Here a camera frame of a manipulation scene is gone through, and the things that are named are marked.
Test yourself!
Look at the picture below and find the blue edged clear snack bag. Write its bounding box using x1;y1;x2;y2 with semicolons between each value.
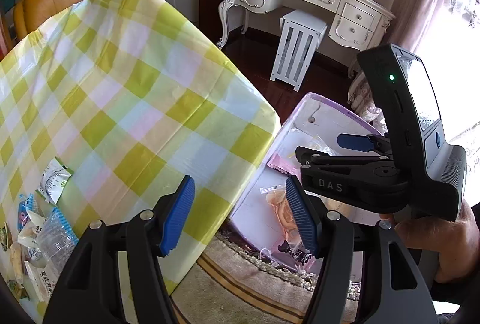
36;208;79;274

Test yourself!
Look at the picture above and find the purple white storage box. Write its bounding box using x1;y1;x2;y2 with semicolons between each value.
228;91;387;276

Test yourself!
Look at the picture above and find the round cake clear bag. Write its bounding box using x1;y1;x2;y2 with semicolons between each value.
297;135;339;156

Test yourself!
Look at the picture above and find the orange bread snack bag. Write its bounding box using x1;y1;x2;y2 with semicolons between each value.
259;185;302;246

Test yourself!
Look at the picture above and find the white biscuit snack bag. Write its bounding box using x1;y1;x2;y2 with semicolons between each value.
24;261;58;302

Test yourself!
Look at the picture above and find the round cracker clear packet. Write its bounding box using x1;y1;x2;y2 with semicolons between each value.
10;242;24;285

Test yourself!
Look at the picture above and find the small green yellow packet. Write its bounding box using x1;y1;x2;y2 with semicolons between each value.
0;225;12;252

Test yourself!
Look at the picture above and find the person right hand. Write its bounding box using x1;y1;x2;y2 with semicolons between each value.
380;202;479;283

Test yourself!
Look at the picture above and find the blue pink cartoon packet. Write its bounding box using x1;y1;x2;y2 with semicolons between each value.
17;193;38;232

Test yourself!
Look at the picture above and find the white green snack packet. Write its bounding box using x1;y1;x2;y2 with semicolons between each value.
36;157;72;205

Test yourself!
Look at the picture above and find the white slatted stool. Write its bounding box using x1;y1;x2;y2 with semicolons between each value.
270;10;327;91

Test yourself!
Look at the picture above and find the striped beige cushion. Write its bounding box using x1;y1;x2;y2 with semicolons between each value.
170;233;362;324

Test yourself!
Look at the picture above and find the floral lace curtain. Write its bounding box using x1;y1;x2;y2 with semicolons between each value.
346;0;480;144

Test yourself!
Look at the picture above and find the green checkered tablecloth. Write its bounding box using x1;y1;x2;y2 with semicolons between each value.
1;0;280;292

